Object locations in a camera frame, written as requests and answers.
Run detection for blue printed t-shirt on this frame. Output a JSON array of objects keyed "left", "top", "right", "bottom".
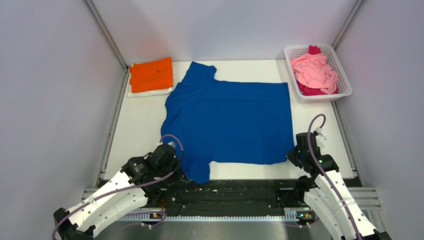
[{"left": 160, "top": 62, "right": 295, "bottom": 184}]

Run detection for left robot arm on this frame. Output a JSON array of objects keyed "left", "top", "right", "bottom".
[{"left": 51, "top": 139, "right": 185, "bottom": 240}]

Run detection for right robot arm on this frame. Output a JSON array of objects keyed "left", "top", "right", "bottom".
[{"left": 287, "top": 132, "right": 391, "bottom": 240}]

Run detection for magenta t-shirt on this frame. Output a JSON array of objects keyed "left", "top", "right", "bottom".
[{"left": 296, "top": 45, "right": 339, "bottom": 97}]

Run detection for folded white t-shirt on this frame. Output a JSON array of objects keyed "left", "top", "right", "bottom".
[{"left": 127, "top": 87, "right": 174, "bottom": 98}]

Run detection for white plastic basket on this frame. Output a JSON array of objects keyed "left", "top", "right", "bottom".
[{"left": 284, "top": 44, "right": 353, "bottom": 104}]

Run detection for pink t-shirt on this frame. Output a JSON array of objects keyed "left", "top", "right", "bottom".
[{"left": 290, "top": 52, "right": 339, "bottom": 95}]

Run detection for folded orange t-shirt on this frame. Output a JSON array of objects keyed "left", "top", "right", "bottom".
[{"left": 129, "top": 57, "right": 174, "bottom": 94}]

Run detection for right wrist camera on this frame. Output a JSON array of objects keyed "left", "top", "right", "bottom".
[{"left": 314, "top": 127, "right": 327, "bottom": 142}]

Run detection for white cable duct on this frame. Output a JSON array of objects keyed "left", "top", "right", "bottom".
[{"left": 118, "top": 207, "right": 310, "bottom": 222}]

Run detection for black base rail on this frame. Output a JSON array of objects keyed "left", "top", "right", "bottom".
[{"left": 146, "top": 179, "right": 306, "bottom": 217}]

